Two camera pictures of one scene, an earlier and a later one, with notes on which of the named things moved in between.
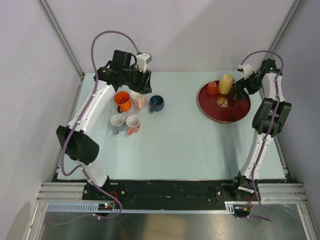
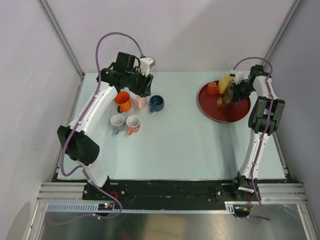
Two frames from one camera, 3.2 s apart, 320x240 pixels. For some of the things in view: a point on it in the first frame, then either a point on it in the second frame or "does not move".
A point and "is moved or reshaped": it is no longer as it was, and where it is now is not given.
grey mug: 117,121 does not move
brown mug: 238,94 is moved or reshaped
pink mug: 133,122 does not move
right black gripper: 242,83 does not move
